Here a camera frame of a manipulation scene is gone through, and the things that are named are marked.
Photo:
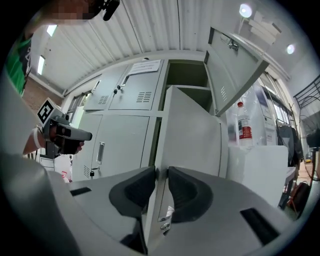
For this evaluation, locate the black head-worn camera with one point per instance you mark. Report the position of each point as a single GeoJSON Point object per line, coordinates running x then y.
{"type": "Point", "coordinates": [110, 8]}

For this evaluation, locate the clear bottle with red cap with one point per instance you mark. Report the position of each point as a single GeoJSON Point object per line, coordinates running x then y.
{"type": "Point", "coordinates": [244, 125]}

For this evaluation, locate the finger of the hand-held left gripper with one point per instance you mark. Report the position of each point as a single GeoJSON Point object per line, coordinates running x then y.
{"type": "Point", "coordinates": [80, 135]}

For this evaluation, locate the white paper notice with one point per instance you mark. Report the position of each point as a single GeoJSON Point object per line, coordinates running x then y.
{"type": "Point", "coordinates": [143, 67]}

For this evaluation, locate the grey metal locker door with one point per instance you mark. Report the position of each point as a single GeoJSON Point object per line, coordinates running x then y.
{"type": "Point", "coordinates": [190, 135]}

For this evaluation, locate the person's left forearm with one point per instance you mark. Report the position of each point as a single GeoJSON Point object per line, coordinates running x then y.
{"type": "Point", "coordinates": [33, 141]}

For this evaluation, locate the person's green shirt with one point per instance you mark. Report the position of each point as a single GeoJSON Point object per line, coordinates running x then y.
{"type": "Point", "coordinates": [17, 65]}

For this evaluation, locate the black metal railing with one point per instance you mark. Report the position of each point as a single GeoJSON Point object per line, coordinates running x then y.
{"type": "Point", "coordinates": [308, 90]}

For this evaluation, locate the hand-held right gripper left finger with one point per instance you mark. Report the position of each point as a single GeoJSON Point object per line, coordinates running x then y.
{"type": "Point", "coordinates": [130, 190]}

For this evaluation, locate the round ceiling lamp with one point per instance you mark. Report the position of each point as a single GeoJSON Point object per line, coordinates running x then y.
{"type": "Point", "coordinates": [290, 49]}
{"type": "Point", "coordinates": [245, 10]}

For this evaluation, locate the silver door key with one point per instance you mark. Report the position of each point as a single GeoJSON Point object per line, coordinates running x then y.
{"type": "Point", "coordinates": [165, 226]}

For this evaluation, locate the black chair with jacket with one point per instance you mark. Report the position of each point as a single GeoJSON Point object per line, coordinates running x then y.
{"type": "Point", "coordinates": [290, 142]}

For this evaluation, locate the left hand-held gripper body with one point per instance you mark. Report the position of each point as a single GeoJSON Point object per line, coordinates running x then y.
{"type": "Point", "coordinates": [53, 125]}

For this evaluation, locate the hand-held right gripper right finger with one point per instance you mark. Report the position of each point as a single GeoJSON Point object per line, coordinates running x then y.
{"type": "Point", "coordinates": [195, 197]}

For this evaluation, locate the white box table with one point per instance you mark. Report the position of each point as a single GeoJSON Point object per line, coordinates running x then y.
{"type": "Point", "coordinates": [260, 170]}

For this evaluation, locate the grey metal locker cabinet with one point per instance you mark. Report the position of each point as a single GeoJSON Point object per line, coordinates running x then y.
{"type": "Point", "coordinates": [125, 135]}

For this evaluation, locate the stack of white boxes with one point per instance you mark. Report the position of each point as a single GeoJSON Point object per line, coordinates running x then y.
{"type": "Point", "coordinates": [265, 27]}

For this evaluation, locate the grey locker door with key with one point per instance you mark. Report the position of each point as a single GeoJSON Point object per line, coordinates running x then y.
{"type": "Point", "coordinates": [232, 75]}

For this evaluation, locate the brown bag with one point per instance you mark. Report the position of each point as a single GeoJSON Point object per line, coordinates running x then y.
{"type": "Point", "coordinates": [300, 197]}

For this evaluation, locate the person's left hand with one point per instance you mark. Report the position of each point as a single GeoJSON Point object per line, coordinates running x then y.
{"type": "Point", "coordinates": [72, 147]}

